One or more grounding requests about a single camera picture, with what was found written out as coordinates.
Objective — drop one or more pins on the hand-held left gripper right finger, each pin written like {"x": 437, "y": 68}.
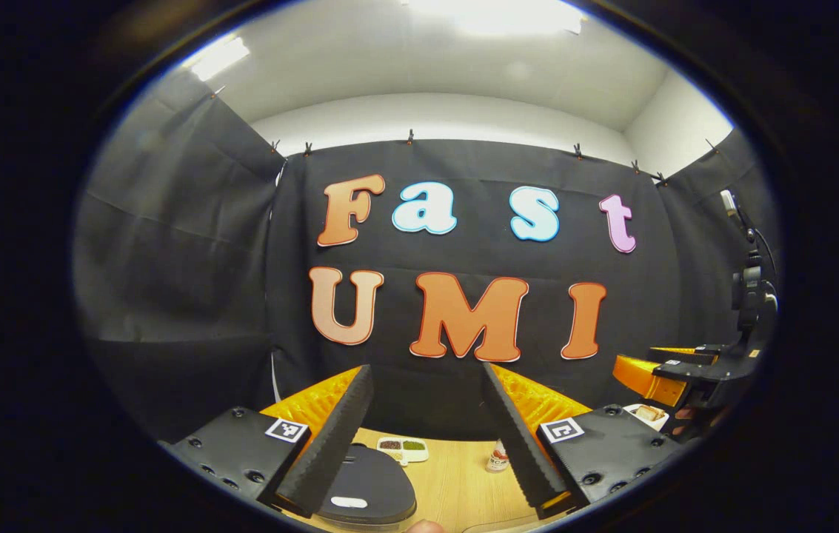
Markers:
{"x": 519, "y": 444}

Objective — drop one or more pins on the white toaster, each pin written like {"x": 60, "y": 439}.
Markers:
{"x": 637, "y": 423}

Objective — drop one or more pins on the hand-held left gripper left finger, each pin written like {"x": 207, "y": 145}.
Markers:
{"x": 334, "y": 444}

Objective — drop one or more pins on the row of small cloth clips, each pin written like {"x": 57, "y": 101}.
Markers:
{"x": 410, "y": 136}

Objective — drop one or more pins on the rectangular ceiling light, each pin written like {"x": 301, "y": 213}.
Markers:
{"x": 500, "y": 15}
{"x": 221, "y": 58}

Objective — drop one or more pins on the toast bread slice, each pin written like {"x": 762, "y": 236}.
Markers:
{"x": 650, "y": 413}

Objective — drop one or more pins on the small clear water bottle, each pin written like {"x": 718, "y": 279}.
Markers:
{"x": 497, "y": 459}

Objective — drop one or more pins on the black and silver rice cooker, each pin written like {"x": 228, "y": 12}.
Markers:
{"x": 375, "y": 481}

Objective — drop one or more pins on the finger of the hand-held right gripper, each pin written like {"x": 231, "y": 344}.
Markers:
{"x": 686, "y": 353}
{"x": 686, "y": 372}

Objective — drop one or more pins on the white divided condiment dish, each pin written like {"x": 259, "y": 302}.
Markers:
{"x": 402, "y": 448}

